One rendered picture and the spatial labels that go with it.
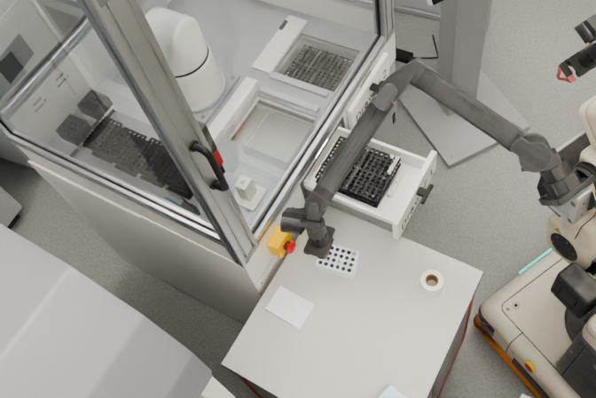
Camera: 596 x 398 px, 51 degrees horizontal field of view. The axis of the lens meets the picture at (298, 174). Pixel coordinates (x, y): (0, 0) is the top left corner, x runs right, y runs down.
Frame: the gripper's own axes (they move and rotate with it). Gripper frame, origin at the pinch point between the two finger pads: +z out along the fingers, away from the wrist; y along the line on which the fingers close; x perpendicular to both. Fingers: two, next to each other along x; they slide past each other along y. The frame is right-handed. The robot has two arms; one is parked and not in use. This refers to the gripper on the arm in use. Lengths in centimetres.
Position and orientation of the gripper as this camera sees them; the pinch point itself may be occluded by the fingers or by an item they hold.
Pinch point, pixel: (323, 253)
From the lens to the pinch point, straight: 191.7
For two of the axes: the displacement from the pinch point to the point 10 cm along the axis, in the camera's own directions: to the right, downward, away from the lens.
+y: -3.8, 8.1, -4.5
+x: 9.1, 2.5, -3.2
